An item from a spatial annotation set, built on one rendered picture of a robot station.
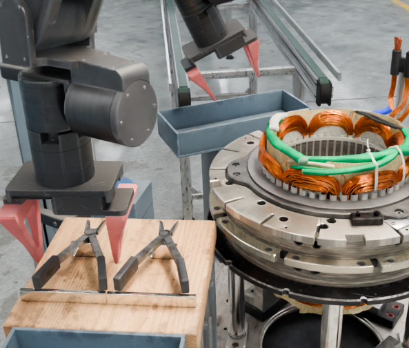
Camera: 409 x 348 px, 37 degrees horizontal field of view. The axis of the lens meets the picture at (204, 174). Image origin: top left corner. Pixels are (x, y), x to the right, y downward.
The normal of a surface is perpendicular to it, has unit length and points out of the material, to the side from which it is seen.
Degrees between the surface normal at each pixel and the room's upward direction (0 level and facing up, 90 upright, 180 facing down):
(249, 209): 0
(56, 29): 104
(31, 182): 1
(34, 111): 89
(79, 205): 89
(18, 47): 85
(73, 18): 92
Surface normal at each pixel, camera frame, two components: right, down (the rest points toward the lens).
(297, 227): -0.04, -0.88
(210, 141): 0.37, 0.42
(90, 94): -0.43, -0.28
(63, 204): -0.07, 0.45
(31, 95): -0.39, 0.43
